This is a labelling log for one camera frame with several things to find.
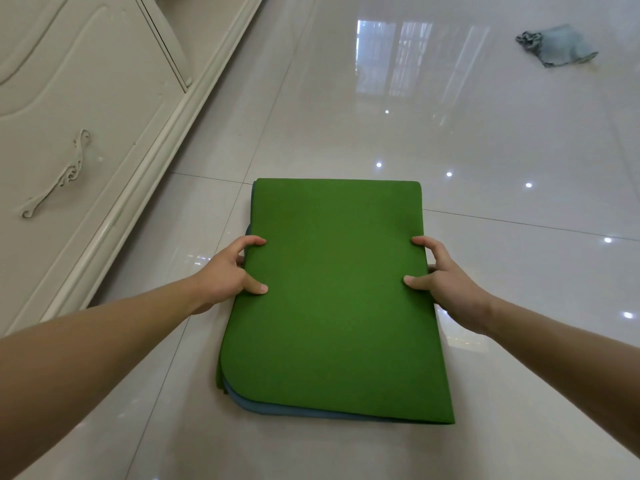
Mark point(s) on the person's left hand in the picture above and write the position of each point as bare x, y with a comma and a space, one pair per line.
222, 277

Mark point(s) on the person's right hand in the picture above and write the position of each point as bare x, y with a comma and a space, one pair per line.
452, 289

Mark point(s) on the person's right thumb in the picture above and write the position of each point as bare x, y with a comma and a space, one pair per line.
417, 282

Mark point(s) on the person's left thumb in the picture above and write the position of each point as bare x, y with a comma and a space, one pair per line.
254, 286

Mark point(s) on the green mat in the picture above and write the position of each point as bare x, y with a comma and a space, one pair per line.
335, 304

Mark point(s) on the person's left forearm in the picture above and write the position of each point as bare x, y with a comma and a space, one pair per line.
100, 354

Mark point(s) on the person's right forearm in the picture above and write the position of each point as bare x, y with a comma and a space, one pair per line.
565, 364

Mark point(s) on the crumpled grey-blue cloth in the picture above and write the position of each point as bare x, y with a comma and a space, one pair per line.
562, 44

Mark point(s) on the cream carved wooden cabinet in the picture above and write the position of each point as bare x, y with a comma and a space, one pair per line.
75, 94

